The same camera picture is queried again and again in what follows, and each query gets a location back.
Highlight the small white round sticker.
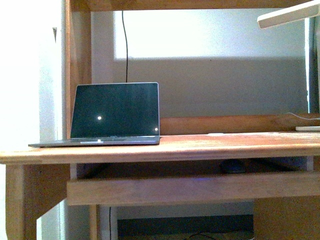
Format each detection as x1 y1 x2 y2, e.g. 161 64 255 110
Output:
207 132 224 136

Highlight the dark grey computer mouse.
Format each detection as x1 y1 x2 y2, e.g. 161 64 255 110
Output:
219 159 246 174

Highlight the grey open laptop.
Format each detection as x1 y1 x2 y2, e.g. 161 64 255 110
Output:
32 82 160 148

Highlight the white desk lamp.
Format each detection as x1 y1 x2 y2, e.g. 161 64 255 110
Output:
256 0 320 133

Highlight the wooden pull-out keyboard tray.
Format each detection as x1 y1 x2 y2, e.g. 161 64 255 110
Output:
67 162 320 207

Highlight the black cable under desk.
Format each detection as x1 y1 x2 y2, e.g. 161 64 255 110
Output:
107 206 112 240

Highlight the black hanging wall cable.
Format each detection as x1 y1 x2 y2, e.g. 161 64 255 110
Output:
121 10 130 83

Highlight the white cable on desk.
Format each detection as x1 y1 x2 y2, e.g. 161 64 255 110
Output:
286 111 320 121

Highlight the wooden desk with hutch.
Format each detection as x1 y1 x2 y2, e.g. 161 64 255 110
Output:
0 0 320 240

